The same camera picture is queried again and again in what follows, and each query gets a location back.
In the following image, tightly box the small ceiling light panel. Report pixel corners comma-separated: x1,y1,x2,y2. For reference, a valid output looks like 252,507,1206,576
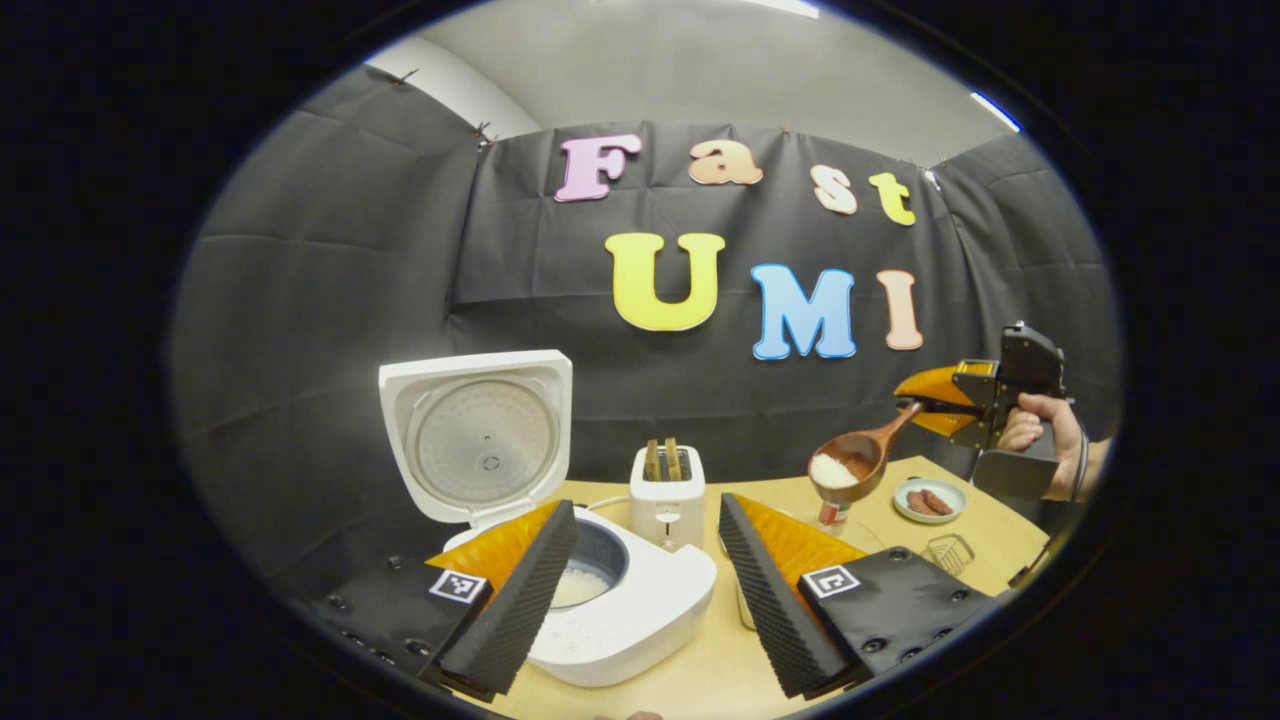
969,91,1022,134

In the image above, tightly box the white rice cooker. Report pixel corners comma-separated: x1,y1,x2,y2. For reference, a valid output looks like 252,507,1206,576
378,349,719,689

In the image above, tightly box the black backdrop cloth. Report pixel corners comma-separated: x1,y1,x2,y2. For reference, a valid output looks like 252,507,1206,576
170,65,1121,601

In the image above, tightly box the pale green plate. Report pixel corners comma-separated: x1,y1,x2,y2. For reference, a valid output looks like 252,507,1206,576
892,478,969,526

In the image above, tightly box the brown wooden spoon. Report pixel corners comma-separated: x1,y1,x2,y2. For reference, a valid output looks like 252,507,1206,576
807,400,927,507

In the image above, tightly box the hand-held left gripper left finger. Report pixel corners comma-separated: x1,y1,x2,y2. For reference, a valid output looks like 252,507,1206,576
310,500,581,703

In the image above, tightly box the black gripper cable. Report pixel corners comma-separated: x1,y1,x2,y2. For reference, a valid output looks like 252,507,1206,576
1008,425,1092,589

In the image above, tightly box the white rice layer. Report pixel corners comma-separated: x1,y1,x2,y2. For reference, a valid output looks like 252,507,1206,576
549,564,612,610

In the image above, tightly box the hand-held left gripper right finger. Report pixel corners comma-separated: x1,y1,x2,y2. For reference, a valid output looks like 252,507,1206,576
718,493,1001,701

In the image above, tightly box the white toaster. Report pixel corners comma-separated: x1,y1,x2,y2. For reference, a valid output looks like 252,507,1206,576
629,445,708,552

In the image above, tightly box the small clear chopstick holder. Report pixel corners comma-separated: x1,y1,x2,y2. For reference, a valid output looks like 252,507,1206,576
919,533,977,580

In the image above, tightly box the spoonful of white rice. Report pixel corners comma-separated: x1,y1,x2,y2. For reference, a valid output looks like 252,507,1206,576
810,453,860,490

